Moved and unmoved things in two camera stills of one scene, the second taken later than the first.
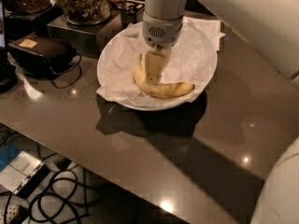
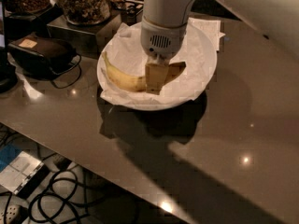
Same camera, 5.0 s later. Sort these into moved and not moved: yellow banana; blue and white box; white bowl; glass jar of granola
Moved: yellow banana
Not moved: blue and white box; white bowl; glass jar of granola
